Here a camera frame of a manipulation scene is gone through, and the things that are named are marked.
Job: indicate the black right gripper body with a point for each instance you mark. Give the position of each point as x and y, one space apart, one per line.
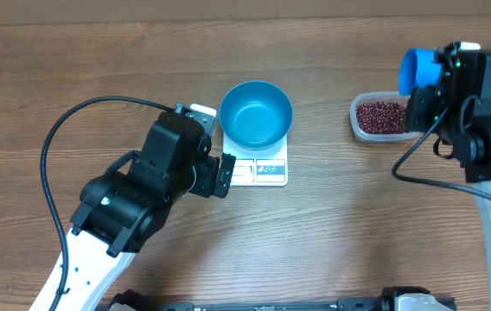
423 112

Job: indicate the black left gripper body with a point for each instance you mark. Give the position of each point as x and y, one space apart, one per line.
206 176

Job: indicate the blue plastic scoop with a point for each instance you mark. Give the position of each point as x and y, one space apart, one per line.
419 68

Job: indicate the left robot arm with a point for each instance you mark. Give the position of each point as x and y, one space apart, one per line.
131 201

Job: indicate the white digital kitchen scale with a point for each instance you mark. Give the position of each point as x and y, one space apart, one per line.
258 168

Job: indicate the teal plastic bowl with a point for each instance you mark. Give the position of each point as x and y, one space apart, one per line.
256 114

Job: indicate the red beans in container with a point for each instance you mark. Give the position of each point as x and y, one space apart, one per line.
381 117

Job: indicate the clear plastic container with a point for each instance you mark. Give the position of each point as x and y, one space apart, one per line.
364 137

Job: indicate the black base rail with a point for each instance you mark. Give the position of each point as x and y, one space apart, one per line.
391 298

